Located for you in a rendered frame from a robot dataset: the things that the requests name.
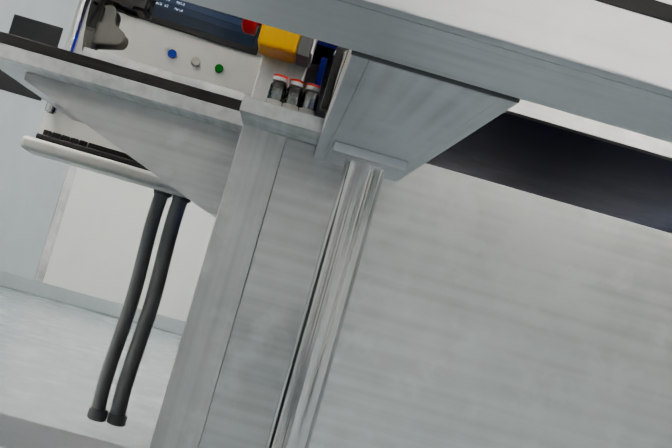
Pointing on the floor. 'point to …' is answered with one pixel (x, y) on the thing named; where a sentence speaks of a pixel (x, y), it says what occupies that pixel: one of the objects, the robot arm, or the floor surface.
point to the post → (222, 275)
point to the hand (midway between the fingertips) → (85, 53)
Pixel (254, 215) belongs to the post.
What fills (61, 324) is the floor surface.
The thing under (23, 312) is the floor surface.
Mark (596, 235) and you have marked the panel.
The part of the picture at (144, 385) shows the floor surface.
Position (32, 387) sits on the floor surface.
